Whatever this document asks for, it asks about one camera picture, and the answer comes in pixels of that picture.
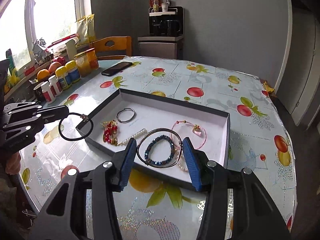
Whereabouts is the yellow cap blue bottle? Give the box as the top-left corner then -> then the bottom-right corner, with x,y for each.
65,60 -> 81,83
55,66 -> 72,90

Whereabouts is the round pearl hair clip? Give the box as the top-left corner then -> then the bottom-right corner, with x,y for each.
175,147 -> 188,172

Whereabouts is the thin dark hoop bangle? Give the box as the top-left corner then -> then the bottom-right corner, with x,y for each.
136,128 -> 182,169

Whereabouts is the orange fruit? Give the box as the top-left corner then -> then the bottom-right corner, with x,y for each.
37,69 -> 50,81

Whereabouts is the red bead brooch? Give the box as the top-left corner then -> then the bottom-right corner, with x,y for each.
101,120 -> 118,146

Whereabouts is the yellow snack bag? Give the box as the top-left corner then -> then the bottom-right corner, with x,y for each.
76,14 -> 96,46

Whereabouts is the red apple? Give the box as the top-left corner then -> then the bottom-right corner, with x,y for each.
48,61 -> 62,74

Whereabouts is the black water dispenser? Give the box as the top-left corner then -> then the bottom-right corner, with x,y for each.
138,6 -> 184,60

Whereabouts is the white red pill bottle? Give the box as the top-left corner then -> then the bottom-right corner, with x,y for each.
41,81 -> 55,104
48,75 -> 62,97

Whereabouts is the pearl bar hair clip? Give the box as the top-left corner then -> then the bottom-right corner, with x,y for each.
117,128 -> 147,146

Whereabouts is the blue bead bracelet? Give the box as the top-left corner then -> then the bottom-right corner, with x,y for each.
144,134 -> 176,166

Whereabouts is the silver black bangle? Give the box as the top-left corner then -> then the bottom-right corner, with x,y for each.
116,107 -> 136,124

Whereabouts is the amber honey jar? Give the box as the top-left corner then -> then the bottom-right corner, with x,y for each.
74,48 -> 99,77

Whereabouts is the black shallow cardboard box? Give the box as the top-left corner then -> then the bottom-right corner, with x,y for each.
76,89 -> 230,189

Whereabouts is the black smartphone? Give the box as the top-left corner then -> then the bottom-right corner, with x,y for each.
101,62 -> 133,76

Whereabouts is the person's left hand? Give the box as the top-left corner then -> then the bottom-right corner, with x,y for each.
5,152 -> 21,175

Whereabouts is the pink cord bracelet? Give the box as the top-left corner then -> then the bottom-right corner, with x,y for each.
171,119 -> 208,150

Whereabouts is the wooden chair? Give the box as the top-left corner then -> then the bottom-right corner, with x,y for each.
89,36 -> 132,60

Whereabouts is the black hair tie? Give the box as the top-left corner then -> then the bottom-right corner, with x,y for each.
58,112 -> 94,142

